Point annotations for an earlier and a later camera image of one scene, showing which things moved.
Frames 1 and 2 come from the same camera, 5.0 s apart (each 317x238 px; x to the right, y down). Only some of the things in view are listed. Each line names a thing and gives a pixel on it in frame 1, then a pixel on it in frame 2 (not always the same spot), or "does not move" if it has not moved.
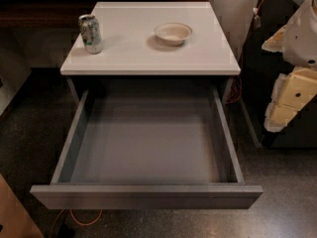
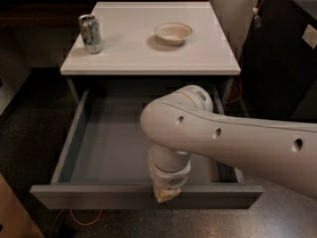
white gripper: [301, 39] → [168, 178]
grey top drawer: [155, 148] does not move
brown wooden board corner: [15, 220] does not move
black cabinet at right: [262, 67] does not move
